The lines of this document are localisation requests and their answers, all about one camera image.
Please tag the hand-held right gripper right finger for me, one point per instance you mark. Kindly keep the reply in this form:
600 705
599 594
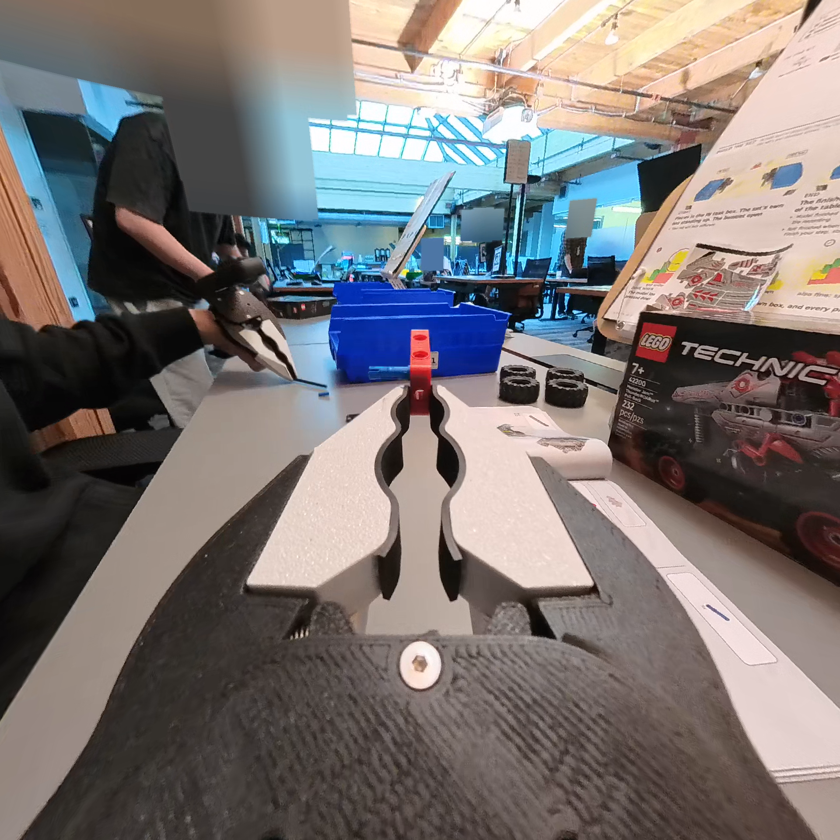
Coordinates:
518 525

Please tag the grey red sticker sheet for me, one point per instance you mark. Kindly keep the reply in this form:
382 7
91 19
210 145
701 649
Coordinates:
722 279

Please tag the white ceiling projector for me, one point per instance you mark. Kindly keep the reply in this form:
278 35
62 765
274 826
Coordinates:
508 124

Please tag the person's black-clothed torso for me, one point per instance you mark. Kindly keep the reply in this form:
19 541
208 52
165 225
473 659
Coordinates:
39 558

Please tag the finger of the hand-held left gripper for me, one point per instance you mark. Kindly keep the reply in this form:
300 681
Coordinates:
279 341
259 348

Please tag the tagged blue plastic bin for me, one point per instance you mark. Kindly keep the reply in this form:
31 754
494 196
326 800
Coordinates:
459 341

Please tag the task instruction board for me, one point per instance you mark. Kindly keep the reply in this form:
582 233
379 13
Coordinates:
652 244

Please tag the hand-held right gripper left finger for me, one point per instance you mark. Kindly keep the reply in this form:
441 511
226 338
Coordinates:
315 525

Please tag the black toy tyre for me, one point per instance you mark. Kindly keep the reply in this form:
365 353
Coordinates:
565 374
520 372
566 395
520 392

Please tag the person's left hand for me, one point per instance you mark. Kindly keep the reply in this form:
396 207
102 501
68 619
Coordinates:
216 331

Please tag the wooden office desk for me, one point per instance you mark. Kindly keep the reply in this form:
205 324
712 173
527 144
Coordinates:
577 289
492 280

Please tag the black office chair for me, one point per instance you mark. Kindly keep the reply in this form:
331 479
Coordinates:
600 270
535 279

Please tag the red angled toy beam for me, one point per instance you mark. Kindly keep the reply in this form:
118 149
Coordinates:
422 394

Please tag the black toy truck set box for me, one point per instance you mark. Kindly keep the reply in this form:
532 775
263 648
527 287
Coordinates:
722 426

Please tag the thin black toy axle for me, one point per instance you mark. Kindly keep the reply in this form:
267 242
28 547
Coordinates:
312 382

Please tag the flat black set box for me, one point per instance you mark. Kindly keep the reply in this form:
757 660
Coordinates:
302 307

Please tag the leaning plywood board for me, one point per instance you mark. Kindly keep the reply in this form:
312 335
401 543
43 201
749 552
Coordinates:
420 223

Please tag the person's left forearm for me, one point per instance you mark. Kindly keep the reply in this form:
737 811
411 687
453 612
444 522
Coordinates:
98 354

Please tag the black upright panel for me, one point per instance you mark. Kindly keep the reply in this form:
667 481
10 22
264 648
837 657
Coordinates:
669 177

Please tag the clear plastic sheet clip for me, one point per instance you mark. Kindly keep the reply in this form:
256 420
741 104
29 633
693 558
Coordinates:
631 302

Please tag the grey desk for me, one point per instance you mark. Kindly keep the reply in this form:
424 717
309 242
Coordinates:
262 492

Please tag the white instruction booklet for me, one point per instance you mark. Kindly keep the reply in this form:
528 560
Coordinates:
754 689

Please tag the white printed instruction sheet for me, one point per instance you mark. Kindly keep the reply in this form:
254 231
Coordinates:
754 131

